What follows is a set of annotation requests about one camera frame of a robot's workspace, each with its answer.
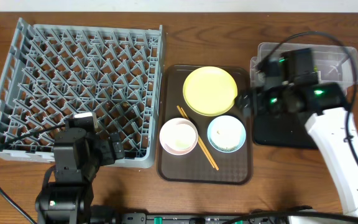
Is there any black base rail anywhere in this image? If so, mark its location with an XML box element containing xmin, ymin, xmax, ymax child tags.
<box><xmin>90</xmin><ymin>211</ymin><xmax>358</xmax><ymax>224</ymax></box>

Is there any pink bowl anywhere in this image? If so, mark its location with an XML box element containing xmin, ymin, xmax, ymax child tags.
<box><xmin>159</xmin><ymin>118</ymin><xmax>198</xmax><ymax>156</ymax></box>

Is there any wooden chopstick left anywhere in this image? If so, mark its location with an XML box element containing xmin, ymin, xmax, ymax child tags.
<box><xmin>176</xmin><ymin>105</ymin><xmax>216</xmax><ymax>169</ymax></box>

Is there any blue bowl with rice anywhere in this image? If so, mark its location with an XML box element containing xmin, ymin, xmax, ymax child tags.
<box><xmin>207</xmin><ymin>115</ymin><xmax>247</xmax><ymax>153</ymax></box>

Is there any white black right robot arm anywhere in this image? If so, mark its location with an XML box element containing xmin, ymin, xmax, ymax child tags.
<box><xmin>236</xmin><ymin>45</ymin><xmax>358</xmax><ymax>217</ymax></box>

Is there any grey plastic dish rack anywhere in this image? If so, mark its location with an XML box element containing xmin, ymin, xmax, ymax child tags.
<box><xmin>0</xmin><ymin>19</ymin><xmax>165</xmax><ymax>168</ymax></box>

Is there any clear plastic bin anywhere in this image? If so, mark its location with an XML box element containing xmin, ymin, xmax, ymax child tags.
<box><xmin>250</xmin><ymin>42</ymin><xmax>358</xmax><ymax>93</ymax></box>

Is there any black plastic tray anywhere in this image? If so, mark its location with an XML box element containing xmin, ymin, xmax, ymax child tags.
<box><xmin>252</xmin><ymin>93</ymin><xmax>319</xmax><ymax>150</ymax></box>

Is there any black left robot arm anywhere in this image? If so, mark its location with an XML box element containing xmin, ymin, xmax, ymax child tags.
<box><xmin>35</xmin><ymin>128</ymin><xmax>125</xmax><ymax>223</ymax></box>

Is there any yellow round plate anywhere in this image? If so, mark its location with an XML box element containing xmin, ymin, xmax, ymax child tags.
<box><xmin>183</xmin><ymin>67</ymin><xmax>238</xmax><ymax>116</ymax></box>

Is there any wooden chopstick right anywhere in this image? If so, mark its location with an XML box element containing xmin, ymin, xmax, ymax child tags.
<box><xmin>180</xmin><ymin>106</ymin><xmax>220</xmax><ymax>171</ymax></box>

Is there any wooden chopstick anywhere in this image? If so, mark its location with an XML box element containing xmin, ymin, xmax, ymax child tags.
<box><xmin>180</xmin><ymin>106</ymin><xmax>220</xmax><ymax>171</ymax></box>
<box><xmin>176</xmin><ymin>105</ymin><xmax>216</xmax><ymax>169</ymax></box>

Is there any brown serving tray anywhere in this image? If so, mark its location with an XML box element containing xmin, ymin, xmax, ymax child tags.
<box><xmin>157</xmin><ymin>65</ymin><xmax>253</xmax><ymax>185</ymax></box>

